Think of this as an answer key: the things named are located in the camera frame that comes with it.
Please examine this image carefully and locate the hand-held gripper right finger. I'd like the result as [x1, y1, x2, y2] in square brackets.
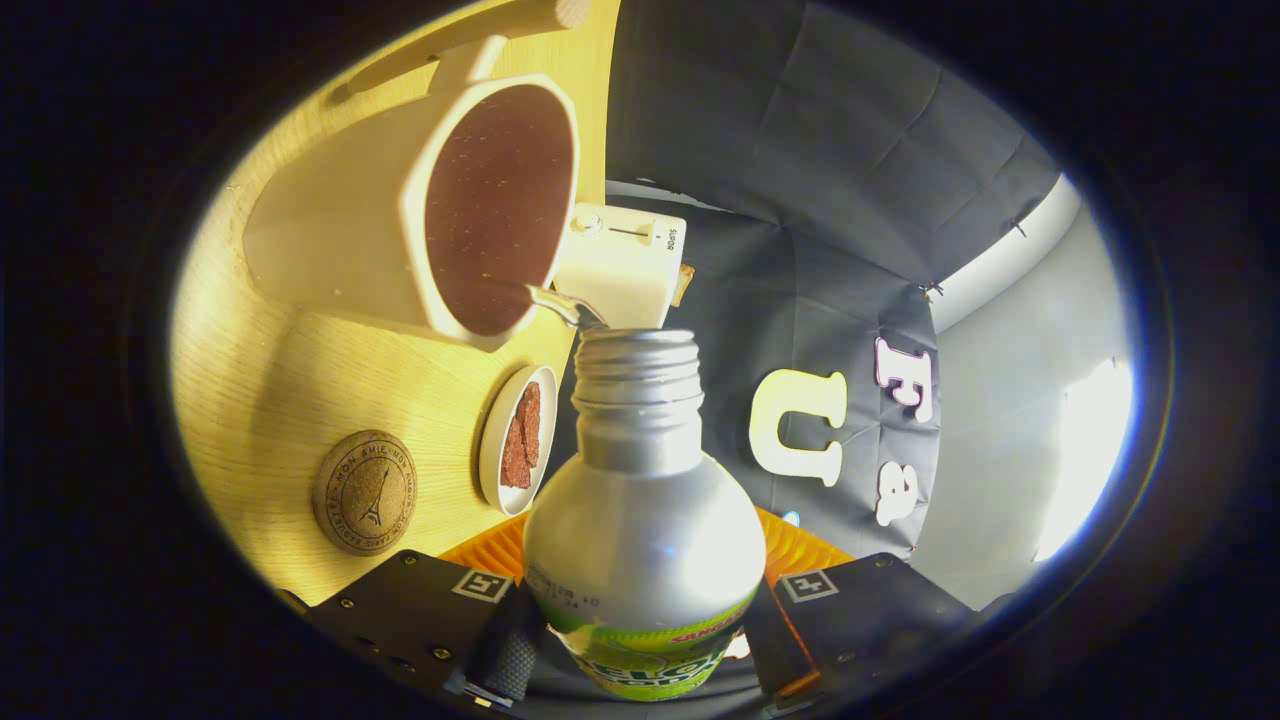
[740, 508, 986, 701]

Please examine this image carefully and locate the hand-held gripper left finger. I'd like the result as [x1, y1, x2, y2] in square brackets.
[300, 513, 549, 711]

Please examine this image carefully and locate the round cork coaster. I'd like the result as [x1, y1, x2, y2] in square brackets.
[312, 430, 418, 557]

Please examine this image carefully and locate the silver bottle with green label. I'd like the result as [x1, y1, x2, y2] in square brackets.
[522, 328, 768, 703]

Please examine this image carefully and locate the clear juice stream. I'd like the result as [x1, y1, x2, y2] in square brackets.
[528, 285, 607, 331]

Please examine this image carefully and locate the cream cup with stick handle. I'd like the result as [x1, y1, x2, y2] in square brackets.
[243, 0, 593, 353]

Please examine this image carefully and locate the red dried meat strip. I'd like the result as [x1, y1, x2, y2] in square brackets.
[500, 415, 531, 489]
[518, 382, 543, 469]

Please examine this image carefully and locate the white round plate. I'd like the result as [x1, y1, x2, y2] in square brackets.
[478, 364, 559, 516]

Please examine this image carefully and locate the wooden table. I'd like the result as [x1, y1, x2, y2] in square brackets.
[170, 0, 623, 608]

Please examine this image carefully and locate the cream toaster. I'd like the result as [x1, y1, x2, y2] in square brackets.
[553, 203, 688, 331]

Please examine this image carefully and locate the black backdrop cloth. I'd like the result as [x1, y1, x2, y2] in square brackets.
[545, 0, 1063, 561]

